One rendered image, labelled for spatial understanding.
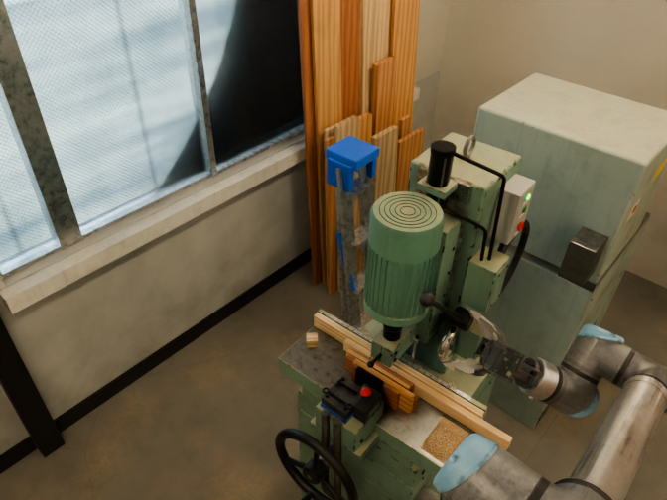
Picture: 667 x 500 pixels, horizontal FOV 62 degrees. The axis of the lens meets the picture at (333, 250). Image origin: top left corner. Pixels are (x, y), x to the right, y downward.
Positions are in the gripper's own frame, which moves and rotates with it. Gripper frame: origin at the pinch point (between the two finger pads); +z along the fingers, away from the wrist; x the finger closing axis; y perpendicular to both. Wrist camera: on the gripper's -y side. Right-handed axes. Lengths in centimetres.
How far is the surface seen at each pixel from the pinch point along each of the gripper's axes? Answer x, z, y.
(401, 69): -109, 9, -182
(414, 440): 31.4, -14.3, -21.2
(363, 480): 56, -18, -46
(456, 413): 20.1, -22.9, -23.4
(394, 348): 11.9, 0.5, -27.5
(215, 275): 35, 47, -173
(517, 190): -39.9, -4.1, -14.5
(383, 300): 0.7, 14.3, -14.6
